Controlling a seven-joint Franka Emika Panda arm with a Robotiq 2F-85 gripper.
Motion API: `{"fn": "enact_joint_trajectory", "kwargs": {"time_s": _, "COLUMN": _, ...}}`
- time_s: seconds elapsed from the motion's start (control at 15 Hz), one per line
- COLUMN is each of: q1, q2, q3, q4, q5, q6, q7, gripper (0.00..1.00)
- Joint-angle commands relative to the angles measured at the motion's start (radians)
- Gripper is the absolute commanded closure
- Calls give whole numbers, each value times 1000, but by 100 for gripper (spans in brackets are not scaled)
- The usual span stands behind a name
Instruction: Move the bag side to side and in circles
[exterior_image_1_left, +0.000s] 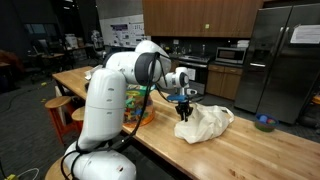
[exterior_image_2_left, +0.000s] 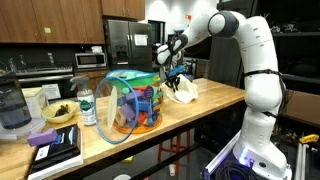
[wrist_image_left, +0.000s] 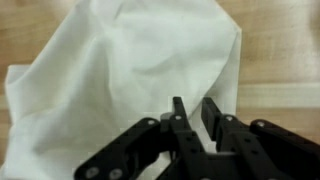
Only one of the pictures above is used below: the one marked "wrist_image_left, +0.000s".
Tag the white cloth tote bag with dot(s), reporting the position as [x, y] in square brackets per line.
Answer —
[133, 60]

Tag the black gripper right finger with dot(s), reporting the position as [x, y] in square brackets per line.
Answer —
[240, 143]

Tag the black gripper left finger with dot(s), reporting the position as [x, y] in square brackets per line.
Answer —
[186, 143]

